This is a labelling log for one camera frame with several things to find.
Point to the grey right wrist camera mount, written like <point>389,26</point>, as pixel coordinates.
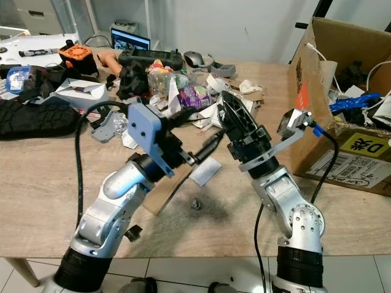
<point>294,121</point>

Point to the printed white leaflet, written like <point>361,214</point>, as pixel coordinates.
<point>211,115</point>

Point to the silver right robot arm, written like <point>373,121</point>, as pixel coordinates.
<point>293,213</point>

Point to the black slanted pole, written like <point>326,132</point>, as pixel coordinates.
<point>321,12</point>

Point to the laptop screen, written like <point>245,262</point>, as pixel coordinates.
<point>131,41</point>

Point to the wooden table leg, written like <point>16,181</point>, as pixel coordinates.
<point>21,271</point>

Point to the white cardboard box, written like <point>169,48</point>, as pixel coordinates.
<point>82,94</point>

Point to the crumpled white paper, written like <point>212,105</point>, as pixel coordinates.
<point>127,135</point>

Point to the purple snack packet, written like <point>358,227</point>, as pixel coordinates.
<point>195,96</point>

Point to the clear plastic bottle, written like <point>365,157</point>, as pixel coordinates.
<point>165,80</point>

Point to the blue plastic part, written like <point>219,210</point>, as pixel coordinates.
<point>351,101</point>

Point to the grey computer mouse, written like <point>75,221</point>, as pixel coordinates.
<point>193,58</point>

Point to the white card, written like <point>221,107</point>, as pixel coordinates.
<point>206,172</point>

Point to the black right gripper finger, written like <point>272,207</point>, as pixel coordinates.
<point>227,129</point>
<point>245,122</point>

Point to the black rubber tyre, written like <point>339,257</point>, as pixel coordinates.
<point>36,119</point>

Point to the grey drawer cabinet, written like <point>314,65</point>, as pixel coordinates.
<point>30,12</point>

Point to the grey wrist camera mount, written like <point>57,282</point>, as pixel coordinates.
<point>146,128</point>
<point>294,121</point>

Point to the large brown cardboard box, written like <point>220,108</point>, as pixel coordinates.
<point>360,43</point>

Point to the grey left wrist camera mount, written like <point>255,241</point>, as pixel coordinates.
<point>146,128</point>

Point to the orange and black device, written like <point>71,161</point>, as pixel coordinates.
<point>76,54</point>

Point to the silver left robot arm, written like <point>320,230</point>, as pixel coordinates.
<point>116,189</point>

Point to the blue labelled bag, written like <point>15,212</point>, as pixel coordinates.
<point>19,78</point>

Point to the black handheld controller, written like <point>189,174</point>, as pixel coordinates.
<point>153,58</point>

